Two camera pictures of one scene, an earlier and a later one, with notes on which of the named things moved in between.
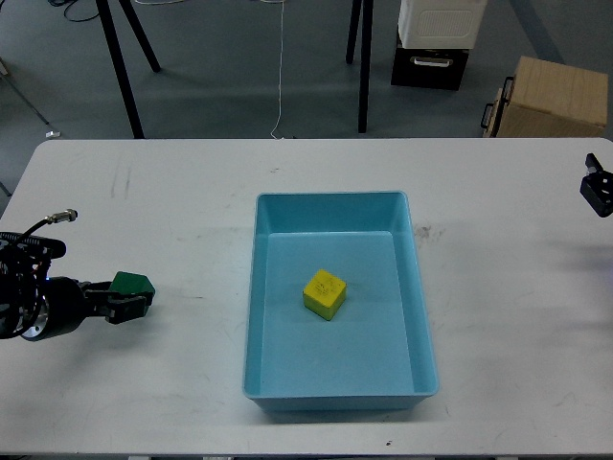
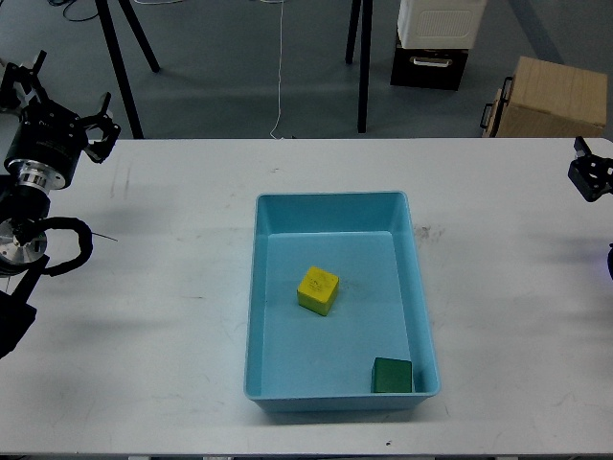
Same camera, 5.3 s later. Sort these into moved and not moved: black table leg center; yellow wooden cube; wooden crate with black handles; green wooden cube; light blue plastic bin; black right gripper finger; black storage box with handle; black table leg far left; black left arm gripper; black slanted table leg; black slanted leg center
Moved: green wooden cube; yellow wooden cube; black right gripper finger; black left arm gripper
Not moved: black slanted leg center; black table leg center; black table leg far left; wooden crate with black handles; black storage box with handle; black slanted table leg; light blue plastic bin
